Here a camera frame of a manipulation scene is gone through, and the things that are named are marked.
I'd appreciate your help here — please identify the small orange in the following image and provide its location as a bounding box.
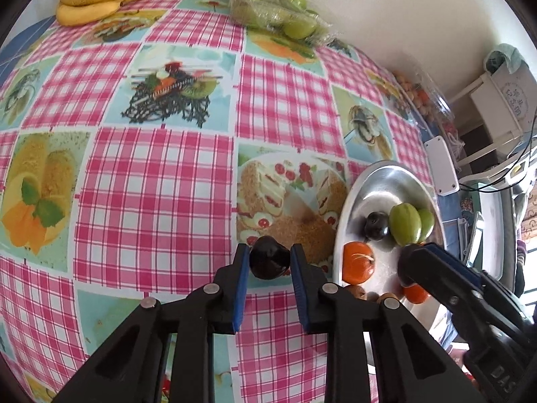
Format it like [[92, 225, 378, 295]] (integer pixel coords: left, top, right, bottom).
[[402, 283, 431, 305]]

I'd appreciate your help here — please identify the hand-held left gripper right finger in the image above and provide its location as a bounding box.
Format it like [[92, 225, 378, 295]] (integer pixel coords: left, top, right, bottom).
[[290, 242, 479, 403]]

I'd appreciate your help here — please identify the white plastic device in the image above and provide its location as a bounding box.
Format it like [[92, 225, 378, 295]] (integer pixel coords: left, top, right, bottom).
[[424, 136, 461, 196]]

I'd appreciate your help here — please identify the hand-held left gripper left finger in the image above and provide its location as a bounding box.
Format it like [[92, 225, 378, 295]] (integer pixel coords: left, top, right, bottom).
[[52, 242, 251, 403]]

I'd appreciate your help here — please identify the pink checkered printed tablecloth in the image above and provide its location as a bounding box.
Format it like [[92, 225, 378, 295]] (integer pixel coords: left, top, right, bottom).
[[0, 0, 439, 403]]

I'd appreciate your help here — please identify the round metal plate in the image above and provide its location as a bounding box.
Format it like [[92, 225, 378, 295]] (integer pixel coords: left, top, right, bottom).
[[333, 160, 445, 324]]

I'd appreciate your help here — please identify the white plastic chair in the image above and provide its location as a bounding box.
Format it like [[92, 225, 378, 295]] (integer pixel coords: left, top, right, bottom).
[[455, 65, 537, 177]]

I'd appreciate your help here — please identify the pale green cloth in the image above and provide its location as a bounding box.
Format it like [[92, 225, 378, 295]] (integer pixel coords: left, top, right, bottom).
[[486, 44, 530, 74]]

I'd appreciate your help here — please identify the small green mango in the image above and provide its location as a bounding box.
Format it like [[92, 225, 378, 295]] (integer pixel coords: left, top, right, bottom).
[[417, 209, 436, 244]]

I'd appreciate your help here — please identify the dark purple plum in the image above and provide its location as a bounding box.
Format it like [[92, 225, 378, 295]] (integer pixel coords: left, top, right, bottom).
[[363, 212, 392, 242], [249, 236, 291, 280]]

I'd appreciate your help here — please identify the clear plastic fruit tray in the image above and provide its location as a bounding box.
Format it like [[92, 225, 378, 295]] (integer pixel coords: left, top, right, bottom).
[[230, 0, 336, 47]]

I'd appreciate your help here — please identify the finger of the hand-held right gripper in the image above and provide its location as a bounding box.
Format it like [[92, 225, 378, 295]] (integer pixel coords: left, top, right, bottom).
[[398, 246, 487, 324], [424, 244, 525, 315]]

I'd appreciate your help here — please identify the large green mango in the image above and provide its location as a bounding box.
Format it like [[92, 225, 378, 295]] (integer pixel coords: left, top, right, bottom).
[[388, 203, 421, 247]]

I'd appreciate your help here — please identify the orange with stem thread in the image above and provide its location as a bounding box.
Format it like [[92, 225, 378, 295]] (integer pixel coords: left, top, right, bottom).
[[342, 241, 375, 285]]

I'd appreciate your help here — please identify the clear box of small fruits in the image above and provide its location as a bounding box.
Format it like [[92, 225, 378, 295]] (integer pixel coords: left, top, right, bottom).
[[392, 65, 458, 135]]

